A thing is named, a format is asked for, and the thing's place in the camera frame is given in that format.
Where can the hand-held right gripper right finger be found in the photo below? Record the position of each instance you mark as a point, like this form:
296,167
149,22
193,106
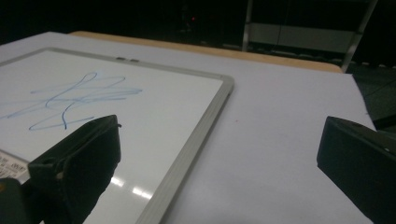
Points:
361,161

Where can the grey panel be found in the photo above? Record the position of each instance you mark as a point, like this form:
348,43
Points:
305,37

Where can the metal stand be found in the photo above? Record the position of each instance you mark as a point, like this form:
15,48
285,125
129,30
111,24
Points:
247,31

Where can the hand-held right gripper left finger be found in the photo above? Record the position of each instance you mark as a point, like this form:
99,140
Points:
84,158

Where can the white table cover sheet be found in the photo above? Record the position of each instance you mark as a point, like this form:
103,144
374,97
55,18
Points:
274,130

